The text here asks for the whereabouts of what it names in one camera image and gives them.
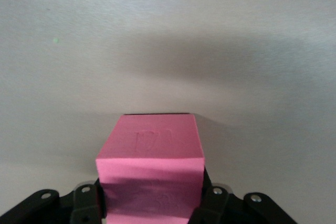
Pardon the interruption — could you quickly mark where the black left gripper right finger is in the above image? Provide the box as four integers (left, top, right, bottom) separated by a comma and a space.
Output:
188, 168, 299, 224

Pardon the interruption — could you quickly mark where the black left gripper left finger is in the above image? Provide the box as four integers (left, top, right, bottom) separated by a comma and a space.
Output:
0, 180, 107, 224

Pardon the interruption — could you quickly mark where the red foam cube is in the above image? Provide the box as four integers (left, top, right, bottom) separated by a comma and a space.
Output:
95, 113, 205, 224

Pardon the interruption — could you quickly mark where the brown table mat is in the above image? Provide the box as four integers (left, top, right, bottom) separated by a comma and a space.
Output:
0, 0, 336, 224

